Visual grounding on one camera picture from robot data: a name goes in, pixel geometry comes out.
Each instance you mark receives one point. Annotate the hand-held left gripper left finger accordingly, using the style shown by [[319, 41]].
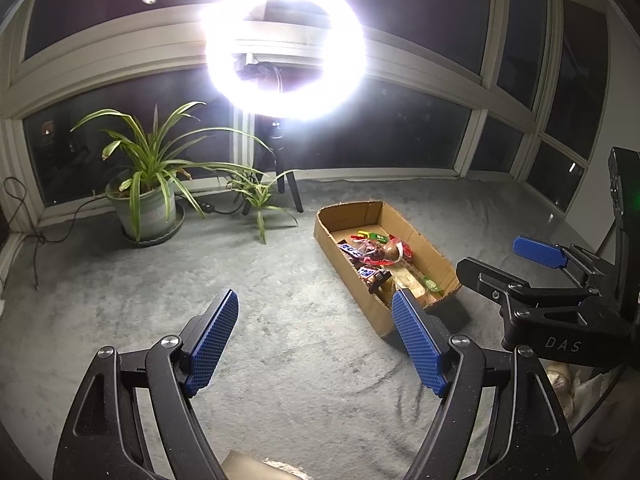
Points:
[[215, 345]]

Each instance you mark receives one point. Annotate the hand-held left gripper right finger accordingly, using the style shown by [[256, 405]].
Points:
[[417, 340]]

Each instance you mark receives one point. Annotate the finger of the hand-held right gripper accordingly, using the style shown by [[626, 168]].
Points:
[[480, 275], [540, 251]]

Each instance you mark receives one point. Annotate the tan bread packet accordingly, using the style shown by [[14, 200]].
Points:
[[412, 285]]

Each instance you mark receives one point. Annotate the brown chocolate bar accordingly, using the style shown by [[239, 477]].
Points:
[[372, 277]]

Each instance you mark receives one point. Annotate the clear red-ended date packet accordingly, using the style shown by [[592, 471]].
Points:
[[393, 249], [372, 257]]

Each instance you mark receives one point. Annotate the cardboard box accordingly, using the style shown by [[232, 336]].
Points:
[[350, 280]]

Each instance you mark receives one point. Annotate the green snack sachet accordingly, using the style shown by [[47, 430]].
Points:
[[380, 234]]

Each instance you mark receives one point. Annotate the purple packet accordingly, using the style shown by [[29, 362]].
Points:
[[350, 250]]

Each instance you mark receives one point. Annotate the yellow snack sachet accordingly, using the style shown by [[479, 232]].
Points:
[[364, 234]]

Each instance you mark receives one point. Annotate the green pot saucer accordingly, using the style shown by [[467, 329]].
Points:
[[175, 227]]

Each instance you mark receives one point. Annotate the grey plant pot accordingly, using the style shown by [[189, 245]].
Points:
[[147, 215]]

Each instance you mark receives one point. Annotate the small spider plantlet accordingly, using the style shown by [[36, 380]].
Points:
[[257, 197]]

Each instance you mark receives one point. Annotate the black tripod stand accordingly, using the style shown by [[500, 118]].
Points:
[[295, 195]]

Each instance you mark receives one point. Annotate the large spider plant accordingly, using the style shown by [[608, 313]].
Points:
[[150, 160]]

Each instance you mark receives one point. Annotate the white window frame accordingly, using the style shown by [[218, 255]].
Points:
[[100, 60]]

